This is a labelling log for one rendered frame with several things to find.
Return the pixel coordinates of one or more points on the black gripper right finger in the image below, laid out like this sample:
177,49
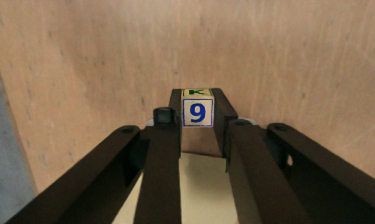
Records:
330,190

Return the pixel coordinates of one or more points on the beige flat mat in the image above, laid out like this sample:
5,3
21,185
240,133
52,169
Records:
206,194

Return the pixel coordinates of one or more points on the beige letter block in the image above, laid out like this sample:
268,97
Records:
197,108

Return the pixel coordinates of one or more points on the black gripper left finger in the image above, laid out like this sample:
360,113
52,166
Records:
95,188

